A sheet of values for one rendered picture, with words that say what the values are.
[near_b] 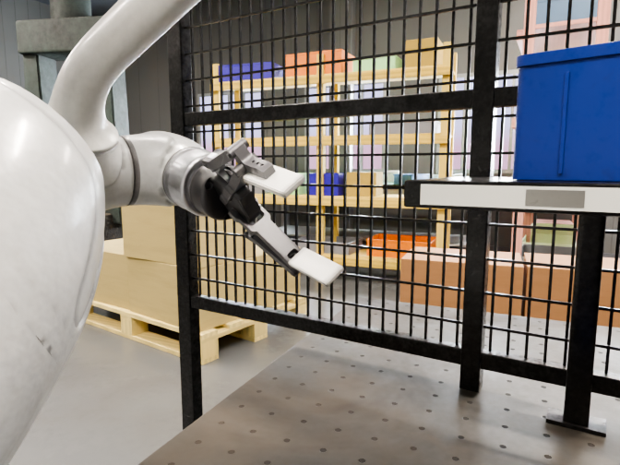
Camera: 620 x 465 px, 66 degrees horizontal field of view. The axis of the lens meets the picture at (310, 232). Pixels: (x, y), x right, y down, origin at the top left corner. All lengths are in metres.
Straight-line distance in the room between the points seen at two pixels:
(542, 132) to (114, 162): 0.51
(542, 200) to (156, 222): 2.44
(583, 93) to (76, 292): 0.48
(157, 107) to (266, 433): 7.85
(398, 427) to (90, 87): 0.57
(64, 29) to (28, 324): 5.33
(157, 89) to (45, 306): 8.19
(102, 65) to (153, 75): 7.86
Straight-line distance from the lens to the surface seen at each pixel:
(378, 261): 4.23
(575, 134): 0.55
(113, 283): 3.26
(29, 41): 5.72
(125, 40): 0.61
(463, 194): 0.52
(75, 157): 0.26
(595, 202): 0.50
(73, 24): 5.48
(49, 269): 0.23
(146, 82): 8.56
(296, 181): 0.47
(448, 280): 2.09
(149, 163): 0.70
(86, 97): 0.63
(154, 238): 2.81
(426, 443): 0.67
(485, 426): 0.73
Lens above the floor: 1.04
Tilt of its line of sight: 8 degrees down
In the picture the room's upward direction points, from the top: straight up
